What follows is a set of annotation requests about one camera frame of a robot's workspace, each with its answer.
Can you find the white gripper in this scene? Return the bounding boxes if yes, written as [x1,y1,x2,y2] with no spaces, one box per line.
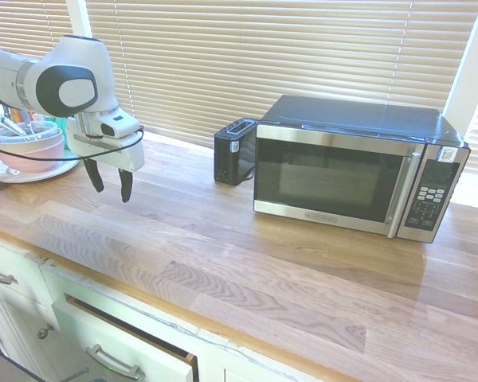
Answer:
[67,118,146,204]

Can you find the black slot toaster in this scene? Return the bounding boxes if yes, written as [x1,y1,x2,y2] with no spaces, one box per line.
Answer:
[213,118,260,186]

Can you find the white and green mug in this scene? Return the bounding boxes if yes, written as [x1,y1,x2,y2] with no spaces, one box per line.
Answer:
[57,118,72,150]

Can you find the clear plastic container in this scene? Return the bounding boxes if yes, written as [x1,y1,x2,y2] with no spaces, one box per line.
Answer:
[0,120,60,145]

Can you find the pink bowl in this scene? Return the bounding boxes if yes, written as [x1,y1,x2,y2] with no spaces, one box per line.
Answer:
[0,126,66,173]

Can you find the white plate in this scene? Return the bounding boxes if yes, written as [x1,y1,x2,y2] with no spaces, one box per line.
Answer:
[0,157,80,184]

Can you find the metal kitchen utensil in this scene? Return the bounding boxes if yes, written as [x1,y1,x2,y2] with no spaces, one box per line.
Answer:
[0,110,37,139]

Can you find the white open drawer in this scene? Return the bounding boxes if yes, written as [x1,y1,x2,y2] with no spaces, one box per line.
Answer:
[50,293,200,382]

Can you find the white kitchen cabinet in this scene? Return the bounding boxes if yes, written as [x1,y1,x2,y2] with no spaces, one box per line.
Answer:
[0,229,304,382]

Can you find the wide beige window blind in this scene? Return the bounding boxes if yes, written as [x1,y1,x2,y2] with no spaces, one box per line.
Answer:
[84,0,478,149]

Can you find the black and steel microwave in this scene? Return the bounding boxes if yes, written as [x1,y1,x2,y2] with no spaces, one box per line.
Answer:
[253,94,472,244]

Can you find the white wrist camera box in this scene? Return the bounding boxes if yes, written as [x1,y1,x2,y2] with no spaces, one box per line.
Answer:
[99,114,141,140]

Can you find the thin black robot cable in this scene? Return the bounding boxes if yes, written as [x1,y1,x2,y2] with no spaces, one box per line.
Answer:
[0,126,146,162]

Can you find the black toaster power cord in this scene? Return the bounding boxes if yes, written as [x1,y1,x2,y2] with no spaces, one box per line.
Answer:
[237,165,257,185]

